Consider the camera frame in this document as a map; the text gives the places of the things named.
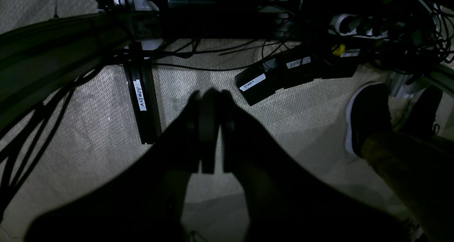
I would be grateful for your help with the black labelled aluminium rail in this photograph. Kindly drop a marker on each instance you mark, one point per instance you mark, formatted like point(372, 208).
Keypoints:
point(142, 90)

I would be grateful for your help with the black labelled foot pedal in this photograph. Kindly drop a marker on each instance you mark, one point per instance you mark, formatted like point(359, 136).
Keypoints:
point(255, 84)

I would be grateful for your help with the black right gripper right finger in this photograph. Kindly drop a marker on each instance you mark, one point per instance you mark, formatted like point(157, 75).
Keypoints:
point(286, 203)

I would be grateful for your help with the dark metal table leg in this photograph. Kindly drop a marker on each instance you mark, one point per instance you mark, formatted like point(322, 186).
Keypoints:
point(40, 58)

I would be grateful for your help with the black shoe white sole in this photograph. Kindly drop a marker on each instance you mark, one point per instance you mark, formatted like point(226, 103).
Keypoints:
point(367, 113)

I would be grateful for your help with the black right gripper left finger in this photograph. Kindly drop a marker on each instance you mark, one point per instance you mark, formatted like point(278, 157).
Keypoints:
point(143, 203)

